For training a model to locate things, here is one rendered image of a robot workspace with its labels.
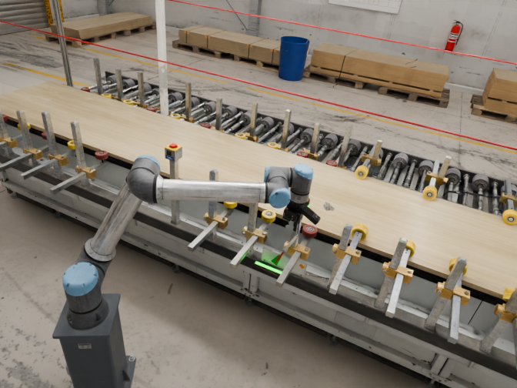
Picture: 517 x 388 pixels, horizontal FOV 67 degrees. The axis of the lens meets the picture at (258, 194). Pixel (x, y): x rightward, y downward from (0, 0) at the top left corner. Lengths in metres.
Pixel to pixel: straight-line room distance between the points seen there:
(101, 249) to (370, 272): 1.42
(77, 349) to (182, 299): 0.98
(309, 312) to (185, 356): 0.84
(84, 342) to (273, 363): 1.15
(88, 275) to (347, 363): 1.68
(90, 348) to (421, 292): 1.71
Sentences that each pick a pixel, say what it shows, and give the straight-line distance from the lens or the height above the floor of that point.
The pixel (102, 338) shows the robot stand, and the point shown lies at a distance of 2.11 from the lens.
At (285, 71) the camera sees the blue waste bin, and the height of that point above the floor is 0.17.
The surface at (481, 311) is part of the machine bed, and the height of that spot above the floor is 0.73.
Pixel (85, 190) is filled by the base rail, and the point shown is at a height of 0.70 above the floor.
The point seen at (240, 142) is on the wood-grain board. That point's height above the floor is 0.90.
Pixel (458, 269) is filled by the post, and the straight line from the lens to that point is 1.93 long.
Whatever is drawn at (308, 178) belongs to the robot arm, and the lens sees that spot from 1.73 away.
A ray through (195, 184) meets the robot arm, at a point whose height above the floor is 1.36.
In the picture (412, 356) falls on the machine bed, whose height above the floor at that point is 0.18.
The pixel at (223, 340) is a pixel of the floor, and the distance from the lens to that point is 2.73.
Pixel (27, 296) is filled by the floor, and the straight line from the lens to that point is 3.22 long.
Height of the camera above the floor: 2.21
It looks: 33 degrees down
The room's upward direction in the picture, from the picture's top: 6 degrees clockwise
